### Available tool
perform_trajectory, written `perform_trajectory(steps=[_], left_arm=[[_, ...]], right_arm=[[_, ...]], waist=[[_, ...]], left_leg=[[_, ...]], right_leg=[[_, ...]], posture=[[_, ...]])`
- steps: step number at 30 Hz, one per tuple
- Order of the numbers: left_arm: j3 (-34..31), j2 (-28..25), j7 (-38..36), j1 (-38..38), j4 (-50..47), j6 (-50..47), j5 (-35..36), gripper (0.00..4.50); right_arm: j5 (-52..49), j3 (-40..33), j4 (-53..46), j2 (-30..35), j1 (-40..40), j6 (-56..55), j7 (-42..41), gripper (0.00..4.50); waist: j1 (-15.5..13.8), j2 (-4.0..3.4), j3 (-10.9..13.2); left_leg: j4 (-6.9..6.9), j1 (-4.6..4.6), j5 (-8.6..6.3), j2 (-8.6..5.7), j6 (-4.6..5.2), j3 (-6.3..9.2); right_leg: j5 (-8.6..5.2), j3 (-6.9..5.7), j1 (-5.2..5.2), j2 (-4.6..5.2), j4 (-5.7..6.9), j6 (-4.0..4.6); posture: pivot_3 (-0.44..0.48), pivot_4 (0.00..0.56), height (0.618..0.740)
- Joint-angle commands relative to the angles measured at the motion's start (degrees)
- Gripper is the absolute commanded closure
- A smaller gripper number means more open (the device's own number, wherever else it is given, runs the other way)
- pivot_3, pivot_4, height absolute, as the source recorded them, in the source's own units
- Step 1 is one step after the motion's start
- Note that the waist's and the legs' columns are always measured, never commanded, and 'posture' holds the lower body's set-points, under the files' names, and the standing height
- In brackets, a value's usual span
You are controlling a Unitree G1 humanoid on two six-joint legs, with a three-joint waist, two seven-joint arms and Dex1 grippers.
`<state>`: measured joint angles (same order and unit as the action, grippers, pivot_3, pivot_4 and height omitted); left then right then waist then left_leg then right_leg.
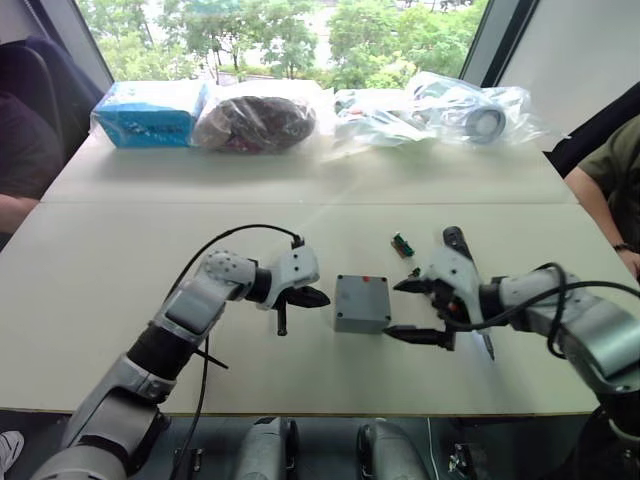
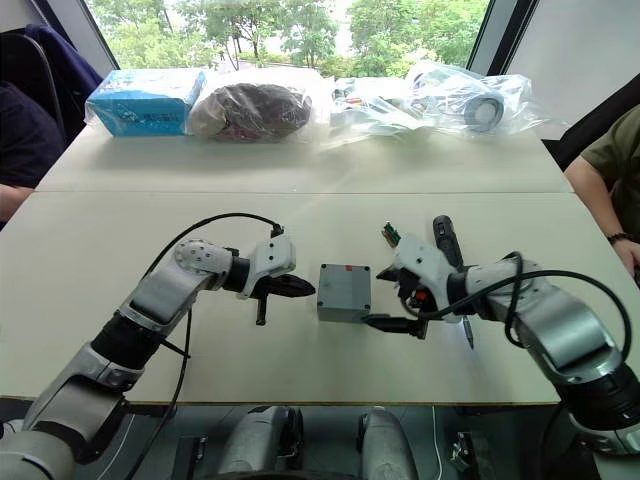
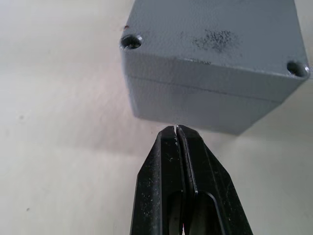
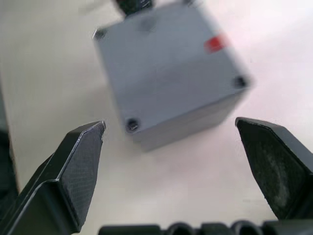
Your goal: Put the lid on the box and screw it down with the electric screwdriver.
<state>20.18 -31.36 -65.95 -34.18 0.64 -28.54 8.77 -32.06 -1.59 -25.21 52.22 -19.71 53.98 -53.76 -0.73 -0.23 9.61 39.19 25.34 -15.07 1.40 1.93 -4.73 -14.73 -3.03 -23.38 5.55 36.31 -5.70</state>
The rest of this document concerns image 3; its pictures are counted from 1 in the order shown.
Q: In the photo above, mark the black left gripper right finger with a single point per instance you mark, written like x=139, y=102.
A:
x=210, y=181

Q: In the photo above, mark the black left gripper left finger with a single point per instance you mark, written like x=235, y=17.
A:
x=159, y=176

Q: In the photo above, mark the grey metal box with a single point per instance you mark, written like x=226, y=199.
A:
x=195, y=107

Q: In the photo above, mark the grey box lid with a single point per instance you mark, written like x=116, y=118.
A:
x=215, y=36

